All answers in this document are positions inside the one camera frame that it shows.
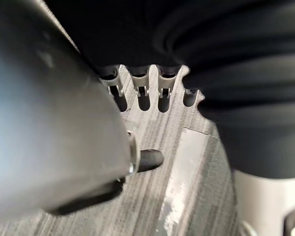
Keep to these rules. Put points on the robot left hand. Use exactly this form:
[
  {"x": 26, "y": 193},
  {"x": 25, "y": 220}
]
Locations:
[{"x": 211, "y": 37}]

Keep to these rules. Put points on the grey floor tape strip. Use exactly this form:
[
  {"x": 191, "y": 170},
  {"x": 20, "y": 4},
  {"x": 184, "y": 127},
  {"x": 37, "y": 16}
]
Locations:
[{"x": 186, "y": 159}]

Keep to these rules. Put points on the dark robot foot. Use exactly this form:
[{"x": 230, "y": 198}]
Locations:
[{"x": 152, "y": 159}]

